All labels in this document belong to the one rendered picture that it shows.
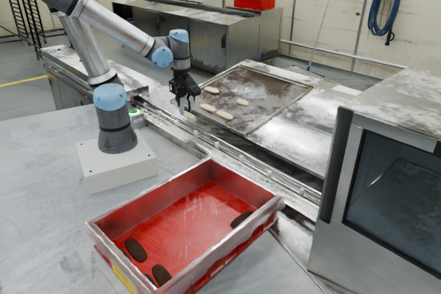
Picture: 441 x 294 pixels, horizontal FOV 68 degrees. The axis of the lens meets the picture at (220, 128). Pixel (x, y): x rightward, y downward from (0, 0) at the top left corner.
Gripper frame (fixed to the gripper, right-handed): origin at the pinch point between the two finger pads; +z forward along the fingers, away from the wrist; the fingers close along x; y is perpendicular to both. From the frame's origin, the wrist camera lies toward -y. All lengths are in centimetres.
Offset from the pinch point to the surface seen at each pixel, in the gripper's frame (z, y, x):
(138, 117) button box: 5.8, 20.8, 13.2
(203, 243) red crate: 11, -54, 37
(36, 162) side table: 12, 24, 59
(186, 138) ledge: 7.6, -7.6, 6.6
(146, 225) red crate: 11, -37, 45
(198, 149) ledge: 7.6, -18.5, 9.1
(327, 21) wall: 26, 145, -370
